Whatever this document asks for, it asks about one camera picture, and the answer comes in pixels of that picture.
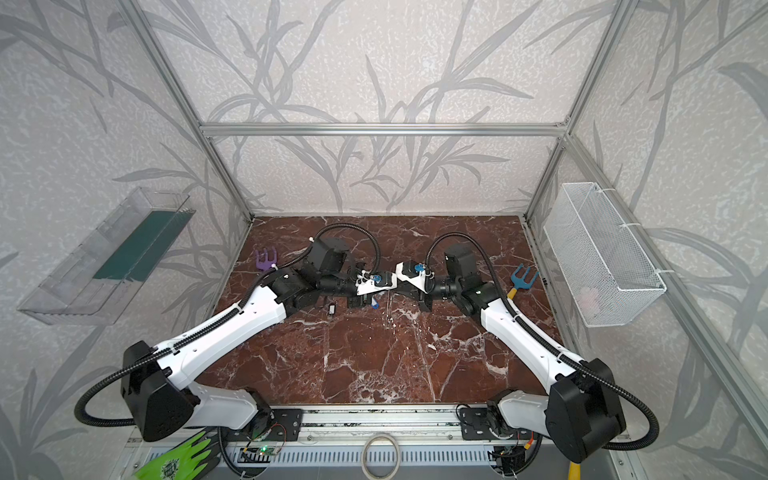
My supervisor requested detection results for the purple pink garden fork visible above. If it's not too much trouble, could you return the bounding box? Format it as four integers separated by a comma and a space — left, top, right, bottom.
255, 247, 278, 272

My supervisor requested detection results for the clear plastic wall shelf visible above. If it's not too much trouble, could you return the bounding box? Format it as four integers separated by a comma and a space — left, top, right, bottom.
18, 187, 195, 326

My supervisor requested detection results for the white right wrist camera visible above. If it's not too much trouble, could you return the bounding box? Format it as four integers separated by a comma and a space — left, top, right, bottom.
395, 260, 427, 290

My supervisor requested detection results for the grey cable loop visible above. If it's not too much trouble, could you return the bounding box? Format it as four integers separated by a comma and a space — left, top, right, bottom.
361, 432, 402, 480

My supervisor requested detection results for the green black work glove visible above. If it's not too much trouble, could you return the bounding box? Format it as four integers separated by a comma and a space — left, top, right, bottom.
131, 429, 221, 480

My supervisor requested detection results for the blue yellow garden fork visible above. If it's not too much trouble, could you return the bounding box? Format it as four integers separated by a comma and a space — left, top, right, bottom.
507, 264, 539, 300

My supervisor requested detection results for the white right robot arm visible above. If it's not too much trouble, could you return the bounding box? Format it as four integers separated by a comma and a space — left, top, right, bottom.
395, 244, 626, 463

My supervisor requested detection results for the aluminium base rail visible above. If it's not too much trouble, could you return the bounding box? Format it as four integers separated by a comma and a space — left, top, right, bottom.
125, 403, 625, 480

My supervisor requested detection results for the green yellow toy shovel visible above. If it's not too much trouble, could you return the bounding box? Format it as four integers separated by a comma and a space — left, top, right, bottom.
567, 462, 581, 480

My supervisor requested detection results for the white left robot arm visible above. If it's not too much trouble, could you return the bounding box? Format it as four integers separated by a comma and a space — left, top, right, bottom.
121, 238, 397, 442

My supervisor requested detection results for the white wire mesh basket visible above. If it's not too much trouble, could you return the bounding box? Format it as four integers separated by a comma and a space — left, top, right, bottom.
544, 182, 667, 328

